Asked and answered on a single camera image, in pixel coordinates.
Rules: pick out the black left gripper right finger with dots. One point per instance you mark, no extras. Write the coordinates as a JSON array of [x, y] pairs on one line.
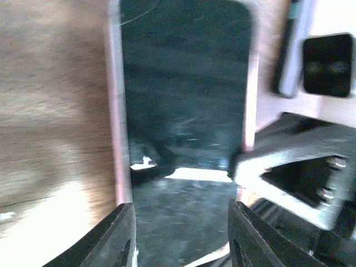
[[253, 242]]

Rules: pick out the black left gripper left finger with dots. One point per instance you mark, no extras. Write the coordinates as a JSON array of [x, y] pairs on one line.
[[112, 242]]

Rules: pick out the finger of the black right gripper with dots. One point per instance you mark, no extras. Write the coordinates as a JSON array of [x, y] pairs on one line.
[[305, 165]]

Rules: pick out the pink phone case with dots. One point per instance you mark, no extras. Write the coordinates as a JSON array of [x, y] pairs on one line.
[[334, 247]]

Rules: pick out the teal edged black phone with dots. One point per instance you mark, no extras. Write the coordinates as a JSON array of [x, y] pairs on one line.
[[278, 80]]

